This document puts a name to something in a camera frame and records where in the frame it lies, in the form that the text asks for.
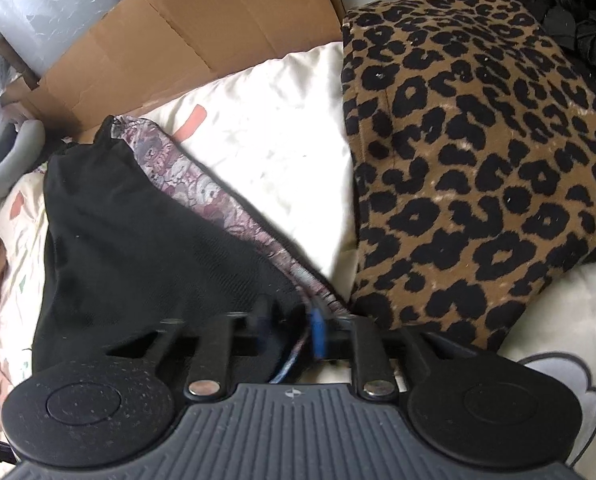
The black clothing pile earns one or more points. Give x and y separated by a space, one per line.
578 10

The flattened cardboard sheet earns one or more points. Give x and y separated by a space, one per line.
177 35

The black pants with floral lining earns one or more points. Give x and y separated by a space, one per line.
127 240

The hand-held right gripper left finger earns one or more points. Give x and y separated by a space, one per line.
237 335

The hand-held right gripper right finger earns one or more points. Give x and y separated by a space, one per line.
319 335

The grey neck pillow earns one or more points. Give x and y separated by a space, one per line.
22 150

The leopard print garment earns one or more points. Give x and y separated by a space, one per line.
478 160

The grey plastic-wrapped panel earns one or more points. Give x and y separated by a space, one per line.
52 5

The cream bear print blanket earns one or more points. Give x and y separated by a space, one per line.
278 135

